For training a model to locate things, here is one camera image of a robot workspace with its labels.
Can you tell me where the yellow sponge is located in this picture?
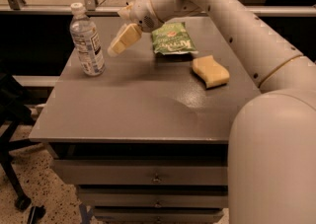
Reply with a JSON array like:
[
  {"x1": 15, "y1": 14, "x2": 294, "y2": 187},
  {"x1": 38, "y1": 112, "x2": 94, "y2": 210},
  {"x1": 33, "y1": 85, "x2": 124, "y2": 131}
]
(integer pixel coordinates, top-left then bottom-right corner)
[{"x1": 192, "y1": 55, "x2": 230, "y2": 88}]

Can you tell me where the top grey drawer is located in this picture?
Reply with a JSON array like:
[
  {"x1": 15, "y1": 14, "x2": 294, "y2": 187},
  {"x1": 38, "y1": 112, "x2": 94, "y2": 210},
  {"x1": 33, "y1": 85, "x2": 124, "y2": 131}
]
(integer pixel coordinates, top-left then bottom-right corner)
[{"x1": 51, "y1": 160, "x2": 227, "y2": 186}]

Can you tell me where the grey drawer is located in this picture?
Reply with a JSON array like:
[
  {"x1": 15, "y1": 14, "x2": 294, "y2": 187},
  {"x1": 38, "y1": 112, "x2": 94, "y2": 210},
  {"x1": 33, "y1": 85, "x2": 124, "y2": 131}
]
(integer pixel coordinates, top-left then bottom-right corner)
[
  {"x1": 51, "y1": 160, "x2": 227, "y2": 186},
  {"x1": 93, "y1": 207, "x2": 224, "y2": 224},
  {"x1": 77, "y1": 186, "x2": 228, "y2": 208}
]

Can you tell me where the green chip bag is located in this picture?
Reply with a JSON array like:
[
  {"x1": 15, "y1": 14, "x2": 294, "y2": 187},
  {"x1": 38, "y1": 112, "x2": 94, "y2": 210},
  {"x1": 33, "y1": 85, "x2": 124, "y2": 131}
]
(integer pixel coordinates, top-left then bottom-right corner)
[{"x1": 151, "y1": 22, "x2": 198, "y2": 55}]

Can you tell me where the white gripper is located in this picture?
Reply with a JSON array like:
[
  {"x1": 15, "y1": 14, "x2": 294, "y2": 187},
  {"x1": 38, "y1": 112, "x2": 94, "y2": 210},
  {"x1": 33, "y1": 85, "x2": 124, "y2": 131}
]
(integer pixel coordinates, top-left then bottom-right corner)
[{"x1": 108, "y1": 0, "x2": 163, "y2": 56}]

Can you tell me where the black office chair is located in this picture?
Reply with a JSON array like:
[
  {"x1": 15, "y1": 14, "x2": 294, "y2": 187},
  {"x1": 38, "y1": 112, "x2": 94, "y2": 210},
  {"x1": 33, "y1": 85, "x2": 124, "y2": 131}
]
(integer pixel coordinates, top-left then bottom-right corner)
[{"x1": 0, "y1": 72, "x2": 35, "y2": 212}]

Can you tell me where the clear plastic water bottle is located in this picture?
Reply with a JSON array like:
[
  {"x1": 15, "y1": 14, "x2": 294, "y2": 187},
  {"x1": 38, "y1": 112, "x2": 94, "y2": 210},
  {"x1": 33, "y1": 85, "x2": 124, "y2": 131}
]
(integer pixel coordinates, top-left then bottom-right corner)
[{"x1": 70, "y1": 3, "x2": 105, "y2": 76}]

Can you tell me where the grey drawer cabinet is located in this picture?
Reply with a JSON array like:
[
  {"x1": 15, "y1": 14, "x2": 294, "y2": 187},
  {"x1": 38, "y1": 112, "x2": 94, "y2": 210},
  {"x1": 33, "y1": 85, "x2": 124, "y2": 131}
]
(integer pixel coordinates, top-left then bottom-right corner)
[{"x1": 29, "y1": 15, "x2": 263, "y2": 224}]

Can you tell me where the middle grey drawer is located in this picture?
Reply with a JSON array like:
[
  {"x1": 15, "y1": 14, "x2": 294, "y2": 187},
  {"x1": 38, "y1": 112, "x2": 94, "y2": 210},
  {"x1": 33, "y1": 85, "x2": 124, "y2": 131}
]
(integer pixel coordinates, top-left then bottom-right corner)
[{"x1": 77, "y1": 186, "x2": 228, "y2": 208}]

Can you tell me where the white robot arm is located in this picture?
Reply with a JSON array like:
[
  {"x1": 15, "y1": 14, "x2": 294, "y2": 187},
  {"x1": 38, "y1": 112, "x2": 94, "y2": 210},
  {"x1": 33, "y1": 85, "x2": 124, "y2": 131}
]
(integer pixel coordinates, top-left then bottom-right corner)
[{"x1": 118, "y1": 0, "x2": 316, "y2": 224}]

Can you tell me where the bottom grey drawer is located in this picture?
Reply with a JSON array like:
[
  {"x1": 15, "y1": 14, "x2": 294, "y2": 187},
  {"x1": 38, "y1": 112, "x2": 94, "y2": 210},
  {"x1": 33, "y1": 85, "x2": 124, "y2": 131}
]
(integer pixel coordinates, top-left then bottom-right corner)
[{"x1": 93, "y1": 207, "x2": 224, "y2": 224}]

